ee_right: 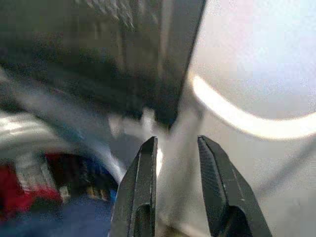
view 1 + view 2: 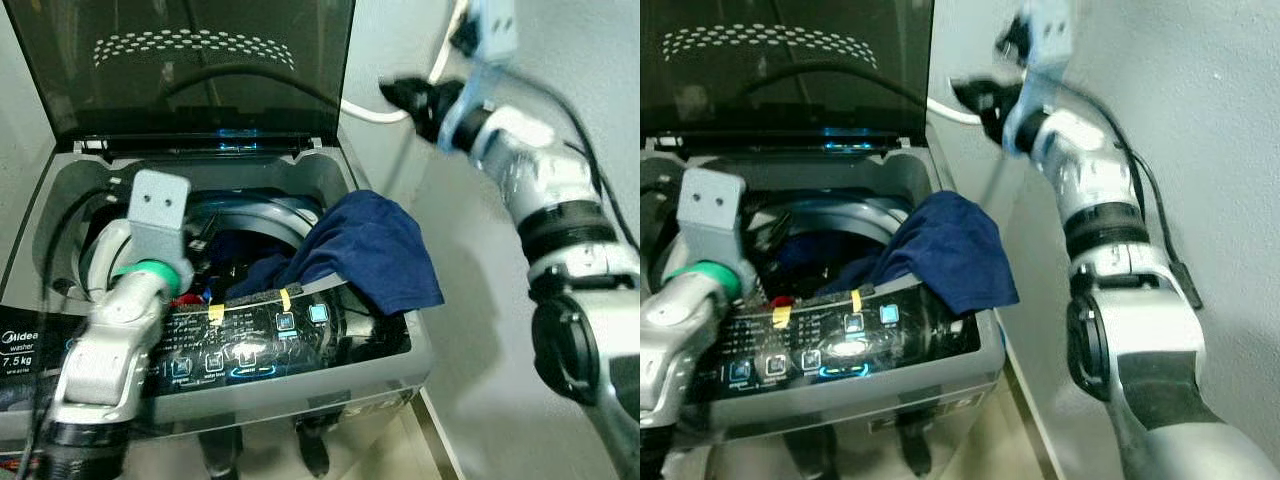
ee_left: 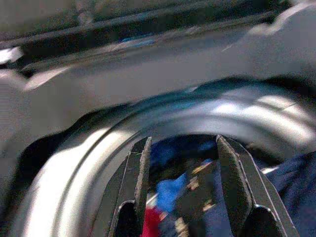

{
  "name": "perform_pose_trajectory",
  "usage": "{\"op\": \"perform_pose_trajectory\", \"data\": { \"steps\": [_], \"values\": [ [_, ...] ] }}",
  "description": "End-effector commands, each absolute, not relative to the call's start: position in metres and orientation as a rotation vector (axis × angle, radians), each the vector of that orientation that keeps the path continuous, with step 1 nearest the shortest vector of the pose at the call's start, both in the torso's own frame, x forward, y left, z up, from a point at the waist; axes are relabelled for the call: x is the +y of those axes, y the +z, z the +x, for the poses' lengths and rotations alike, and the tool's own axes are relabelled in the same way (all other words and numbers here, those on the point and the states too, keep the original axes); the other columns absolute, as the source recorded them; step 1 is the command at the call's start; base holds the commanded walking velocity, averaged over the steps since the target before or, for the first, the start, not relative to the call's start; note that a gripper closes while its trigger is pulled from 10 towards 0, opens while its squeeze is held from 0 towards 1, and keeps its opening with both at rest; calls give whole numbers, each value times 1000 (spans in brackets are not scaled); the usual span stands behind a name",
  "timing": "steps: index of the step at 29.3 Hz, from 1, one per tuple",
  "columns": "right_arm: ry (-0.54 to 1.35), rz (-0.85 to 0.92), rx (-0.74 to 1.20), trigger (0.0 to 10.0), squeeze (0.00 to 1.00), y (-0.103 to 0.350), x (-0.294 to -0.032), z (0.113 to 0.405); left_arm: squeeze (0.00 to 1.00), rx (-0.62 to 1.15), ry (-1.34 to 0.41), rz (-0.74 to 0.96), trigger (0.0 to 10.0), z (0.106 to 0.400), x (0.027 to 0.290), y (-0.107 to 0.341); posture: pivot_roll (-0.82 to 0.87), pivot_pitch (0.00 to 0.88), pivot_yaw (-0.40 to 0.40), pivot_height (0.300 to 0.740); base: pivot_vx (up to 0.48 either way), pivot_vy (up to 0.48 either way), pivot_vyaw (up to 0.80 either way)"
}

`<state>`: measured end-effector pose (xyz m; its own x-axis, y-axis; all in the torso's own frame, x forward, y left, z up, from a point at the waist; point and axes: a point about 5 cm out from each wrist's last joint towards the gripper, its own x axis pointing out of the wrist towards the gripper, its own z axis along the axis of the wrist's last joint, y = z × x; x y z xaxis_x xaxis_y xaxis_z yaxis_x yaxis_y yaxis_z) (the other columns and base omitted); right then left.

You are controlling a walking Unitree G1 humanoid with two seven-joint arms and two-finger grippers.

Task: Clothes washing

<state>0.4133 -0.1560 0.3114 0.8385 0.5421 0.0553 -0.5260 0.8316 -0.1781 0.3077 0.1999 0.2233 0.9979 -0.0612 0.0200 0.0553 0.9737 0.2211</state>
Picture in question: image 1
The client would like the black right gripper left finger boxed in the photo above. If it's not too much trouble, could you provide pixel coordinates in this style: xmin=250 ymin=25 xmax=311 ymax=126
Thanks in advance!
xmin=111 ymin=136 xmax=159 ymax=237

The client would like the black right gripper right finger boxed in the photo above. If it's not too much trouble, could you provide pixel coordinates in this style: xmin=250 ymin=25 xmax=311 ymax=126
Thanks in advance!
xmin=197 ymin=134 xmax=273 ymax=237

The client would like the grey top-load washing machine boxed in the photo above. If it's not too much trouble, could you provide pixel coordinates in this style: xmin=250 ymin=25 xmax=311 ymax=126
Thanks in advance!
xmin=0 ymin=66 xmax=316 ymax=237

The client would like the blue garment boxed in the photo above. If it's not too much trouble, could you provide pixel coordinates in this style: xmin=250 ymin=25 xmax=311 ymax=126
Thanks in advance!
xmin=0 ymin=158 xmax=120 ymax=237

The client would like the red garment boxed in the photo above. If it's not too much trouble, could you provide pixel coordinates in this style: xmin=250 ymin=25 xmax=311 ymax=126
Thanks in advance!
xmin=0 ymin=152 xmax=64 ymax=222

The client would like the dark tinted washer lid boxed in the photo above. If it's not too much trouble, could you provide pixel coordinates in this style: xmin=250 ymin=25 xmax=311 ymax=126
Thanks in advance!
xmin=0 ymin=0 xmax=208 ymax=130

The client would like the white water inlet hose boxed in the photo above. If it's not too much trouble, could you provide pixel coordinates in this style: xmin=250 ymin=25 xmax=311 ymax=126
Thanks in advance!
xmin=189 ymin=74 xmax=316 ymax=142

